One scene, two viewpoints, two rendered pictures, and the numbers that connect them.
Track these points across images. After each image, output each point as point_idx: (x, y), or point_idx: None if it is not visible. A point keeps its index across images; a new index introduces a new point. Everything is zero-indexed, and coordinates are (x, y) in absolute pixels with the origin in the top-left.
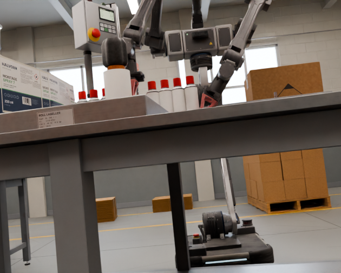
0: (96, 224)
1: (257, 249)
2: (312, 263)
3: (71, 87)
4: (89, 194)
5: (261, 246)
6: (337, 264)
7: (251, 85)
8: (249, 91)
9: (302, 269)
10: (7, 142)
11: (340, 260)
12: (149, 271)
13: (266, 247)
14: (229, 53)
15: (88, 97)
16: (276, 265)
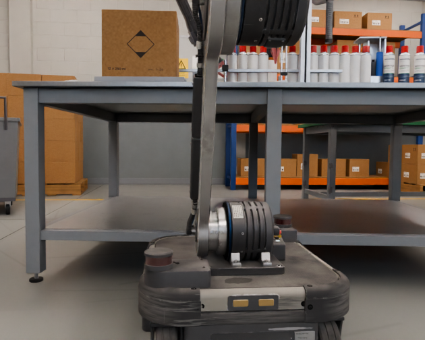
0: (249, 137)
1: (174, 238)
2: (127, 229)
3: None
4: (249, 129)
5: (165, 241)
6: (106, 227)
7: (179, 43)
8: (178, 42)
9: (145, 225)
10: None
11: (95, 230)
12: (314, 233)
13: (160, 239)
14: None
15: (330, 43)
16: (164, 229)
